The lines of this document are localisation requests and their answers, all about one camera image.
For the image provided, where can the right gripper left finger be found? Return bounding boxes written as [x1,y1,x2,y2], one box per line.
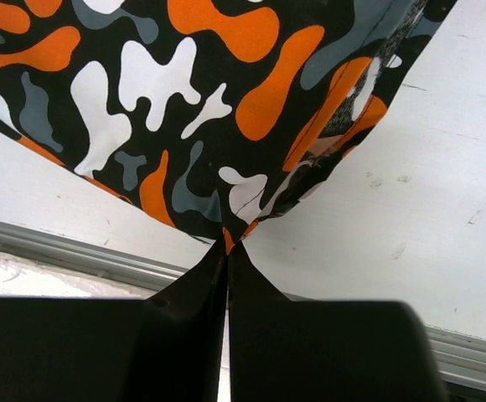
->
[0,240,226,401]

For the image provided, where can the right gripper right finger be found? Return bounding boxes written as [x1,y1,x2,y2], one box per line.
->
[228,245,447,401]

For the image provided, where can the aluminium front rail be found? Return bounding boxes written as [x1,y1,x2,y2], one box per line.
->
[0,222,486,392]

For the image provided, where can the orange camouflage shorts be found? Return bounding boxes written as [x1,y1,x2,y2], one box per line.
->
[0,1,453,248]

